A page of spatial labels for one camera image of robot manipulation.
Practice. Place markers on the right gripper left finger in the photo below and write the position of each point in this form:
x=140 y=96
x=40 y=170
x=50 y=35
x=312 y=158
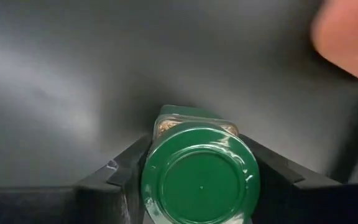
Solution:
x=126 y=186

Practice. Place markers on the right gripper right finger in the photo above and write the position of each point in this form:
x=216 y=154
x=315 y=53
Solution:
x=278 y=186

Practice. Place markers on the green lid herb jar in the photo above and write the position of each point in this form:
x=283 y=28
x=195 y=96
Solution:
x=200 y=180

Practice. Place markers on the black table mat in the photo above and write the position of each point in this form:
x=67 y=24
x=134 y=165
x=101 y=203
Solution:
x=73 y=77

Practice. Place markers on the orange plastic bin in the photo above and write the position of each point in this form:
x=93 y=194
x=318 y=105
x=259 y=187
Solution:
x=343 y=40

